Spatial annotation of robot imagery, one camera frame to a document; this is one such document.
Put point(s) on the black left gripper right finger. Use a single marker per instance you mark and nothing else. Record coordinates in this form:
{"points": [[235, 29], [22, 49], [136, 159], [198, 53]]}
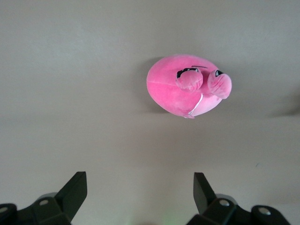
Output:
{"points": [[218, 211]]}

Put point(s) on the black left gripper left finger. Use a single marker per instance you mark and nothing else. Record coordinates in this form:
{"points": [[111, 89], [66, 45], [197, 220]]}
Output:
{"points": [[58, 208]]}

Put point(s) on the round pink plush toy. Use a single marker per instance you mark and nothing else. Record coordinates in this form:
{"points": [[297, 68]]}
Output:
{"points": [[168, 98]]}

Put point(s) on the paper table cover sheet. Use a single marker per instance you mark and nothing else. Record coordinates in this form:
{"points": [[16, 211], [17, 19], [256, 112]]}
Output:
{"points": [[70, 93]]}

